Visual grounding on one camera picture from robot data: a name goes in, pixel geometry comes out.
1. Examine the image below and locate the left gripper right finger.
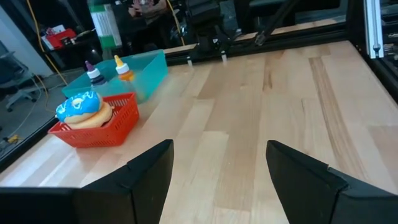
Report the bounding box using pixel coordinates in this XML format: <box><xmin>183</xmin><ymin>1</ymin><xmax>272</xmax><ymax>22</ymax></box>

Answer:
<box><xmin>266</xmin><ymin>139</ymin><xmax>398</xmax><ymax>224</ymax></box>

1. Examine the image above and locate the red storage box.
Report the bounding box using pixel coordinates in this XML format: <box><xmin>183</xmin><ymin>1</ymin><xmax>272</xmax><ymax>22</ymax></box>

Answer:
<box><xmin>45</xmin><ymin>27</ymin><xmax>78</xmax><ymax>50</ymax></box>

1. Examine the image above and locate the yellow food colouring bottle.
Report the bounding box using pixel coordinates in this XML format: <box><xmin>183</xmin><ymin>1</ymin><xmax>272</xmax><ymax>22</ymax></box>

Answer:
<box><xmin>113</xmin><ymin>54</ymin><xmax>136</xmax><ymax>83</ymax></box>

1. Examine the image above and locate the person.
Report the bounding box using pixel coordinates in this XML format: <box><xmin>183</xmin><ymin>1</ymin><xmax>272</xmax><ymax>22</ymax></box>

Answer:
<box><xmin>127</xmin><ymin>0</ymin><xmax>170</xmax><ymax>20</ymax></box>

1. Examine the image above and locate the teal plastic bin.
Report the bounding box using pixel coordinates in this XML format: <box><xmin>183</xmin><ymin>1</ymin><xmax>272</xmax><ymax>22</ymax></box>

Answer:
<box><xmin>61</xmin><ymin>49</ymin><xmax>169</xmax><ymax>105</ymax></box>

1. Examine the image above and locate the hanging yellow cable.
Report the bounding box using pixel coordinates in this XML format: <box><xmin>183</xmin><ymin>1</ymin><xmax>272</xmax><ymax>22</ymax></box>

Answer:
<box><xmin>165</xmin><ymin>0</ymin><xmax>187</xmax><ymax>47</ymax></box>

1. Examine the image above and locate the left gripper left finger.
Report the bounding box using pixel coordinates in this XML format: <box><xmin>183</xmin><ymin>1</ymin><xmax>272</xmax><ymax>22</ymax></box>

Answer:
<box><xmin>74</xmin><ymin>139</ymin><xmax>175</xmax><ymax>224</ymax></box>

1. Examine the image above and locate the silver aluminium extrusion bar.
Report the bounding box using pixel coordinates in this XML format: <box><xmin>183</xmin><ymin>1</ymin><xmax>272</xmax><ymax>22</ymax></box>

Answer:
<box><xmin>363</xmin><ymin>0</ymin><xmax>386</xmax><ymax>60</ymax></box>

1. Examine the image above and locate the black aluminium table frame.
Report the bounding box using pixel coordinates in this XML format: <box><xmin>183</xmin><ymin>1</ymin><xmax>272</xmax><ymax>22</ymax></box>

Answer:
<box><xmin>0</xmin><ymin>0</ymin><xmax>398</xmax><ymax>174</ymax></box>

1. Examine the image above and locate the blue frosted toy donut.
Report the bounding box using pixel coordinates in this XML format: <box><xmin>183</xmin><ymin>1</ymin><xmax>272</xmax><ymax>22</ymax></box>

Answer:
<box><xmin>55</xmin><ymin>90</ymin><xmax>103</xmax><ymax>124</ymax></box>

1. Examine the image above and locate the yellow floor extension cord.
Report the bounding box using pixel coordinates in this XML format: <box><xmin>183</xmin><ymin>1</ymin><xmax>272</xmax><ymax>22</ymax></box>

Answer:
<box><xmin>0</xmin><ymin>0</ymin><xmax>68</xmax><ymax>146</ymax></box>

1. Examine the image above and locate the red plastic basket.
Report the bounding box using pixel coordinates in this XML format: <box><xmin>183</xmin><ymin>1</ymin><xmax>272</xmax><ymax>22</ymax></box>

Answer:
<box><xmin>47</xmin><ymin>92</ymin><xmax>141</xmax><ymax>149</ymax></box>

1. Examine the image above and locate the grey office chair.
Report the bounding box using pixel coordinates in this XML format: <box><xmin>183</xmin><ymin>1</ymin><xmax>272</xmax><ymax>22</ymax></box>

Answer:
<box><xmin>0</xmin><ymin>51</ymin><xmax>43</xmax><ymax>113</ymax></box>

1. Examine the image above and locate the purple food colouring bottle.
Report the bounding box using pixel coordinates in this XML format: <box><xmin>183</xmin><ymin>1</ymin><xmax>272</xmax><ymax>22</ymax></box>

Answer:
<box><xmin>84</xmin><ymin>60</ymin><xmax>108</xmax><ymax>86</ymax></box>

